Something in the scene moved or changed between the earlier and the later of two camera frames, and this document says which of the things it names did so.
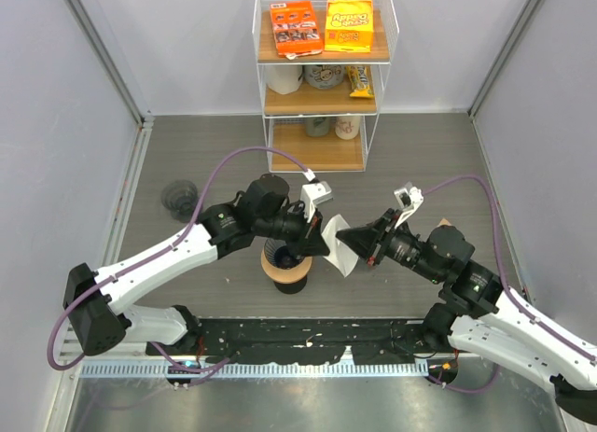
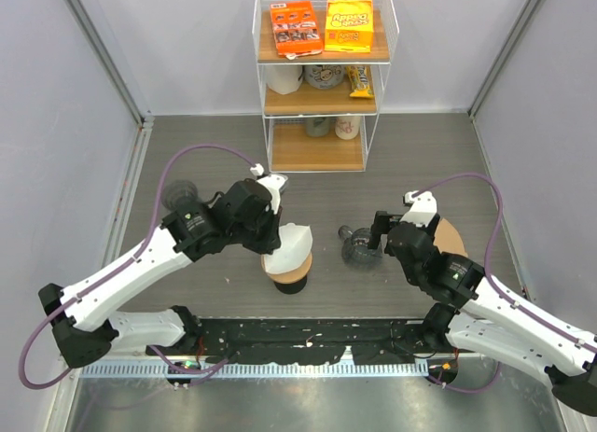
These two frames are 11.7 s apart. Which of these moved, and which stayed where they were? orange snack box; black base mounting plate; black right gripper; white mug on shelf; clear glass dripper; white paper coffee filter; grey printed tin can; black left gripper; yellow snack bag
Moved: black left gripper; black right gripper; white paper coffee filter
Stayed: grey printed tin can; black base mounting plate; clear glass dripper; white mug on shelf; orange snack box; yellow snack bag
